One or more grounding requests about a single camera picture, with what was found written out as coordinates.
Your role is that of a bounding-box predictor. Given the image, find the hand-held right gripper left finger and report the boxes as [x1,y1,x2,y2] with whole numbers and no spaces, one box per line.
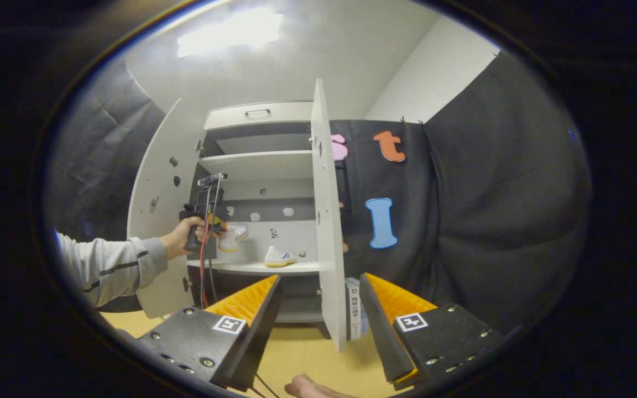
[137,275,283,392]

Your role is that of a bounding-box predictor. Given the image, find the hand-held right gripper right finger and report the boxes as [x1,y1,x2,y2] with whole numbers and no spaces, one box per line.
[358,272,504,390]

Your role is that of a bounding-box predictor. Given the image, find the small white shoe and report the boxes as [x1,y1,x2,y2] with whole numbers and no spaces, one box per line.
[218,223,249,253]
[264,246,296,268]

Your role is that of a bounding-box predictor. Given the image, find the white cabinet door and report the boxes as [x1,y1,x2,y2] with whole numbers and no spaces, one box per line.
[127,98,208,320]
[310,78,348,353]

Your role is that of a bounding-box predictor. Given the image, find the white shoe cabinet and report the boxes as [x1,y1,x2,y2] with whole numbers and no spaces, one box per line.
[189,101,325,324]

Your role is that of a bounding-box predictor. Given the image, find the white cabinet drawer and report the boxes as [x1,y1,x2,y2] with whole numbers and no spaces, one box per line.
[203,101,314,131]

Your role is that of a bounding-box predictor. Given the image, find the ceiling light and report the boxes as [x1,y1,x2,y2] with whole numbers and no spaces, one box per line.
[177,8,284,59]

